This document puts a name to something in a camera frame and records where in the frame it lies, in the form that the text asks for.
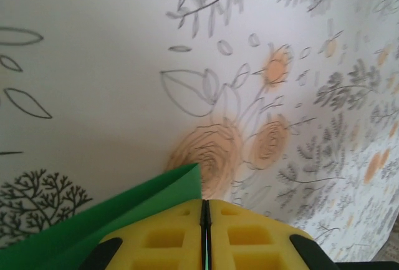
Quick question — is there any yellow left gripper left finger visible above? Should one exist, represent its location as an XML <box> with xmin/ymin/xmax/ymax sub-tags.
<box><xmin>79</xmin><ymin>199</ymin><xmax>207</xmax><ymax>270</ymax></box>

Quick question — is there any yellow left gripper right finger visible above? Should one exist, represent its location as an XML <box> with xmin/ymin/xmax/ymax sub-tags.
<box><xmin>206</xmin><ymin>199</ymin><xmax>342</xmax><ymax>270</ymax></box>

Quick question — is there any green square cloth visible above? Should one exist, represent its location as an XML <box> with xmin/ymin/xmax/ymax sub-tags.
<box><xmin>0</xmin><ymin>163</ymin><xmax>203</xmax><ymax>270</ymax></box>

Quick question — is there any floral patterned table cover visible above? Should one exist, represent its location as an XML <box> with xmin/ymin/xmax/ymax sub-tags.
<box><xmin>0</xmin><ymin>0</ymin><xmax>399</xmax><ymax>270</ymax></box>

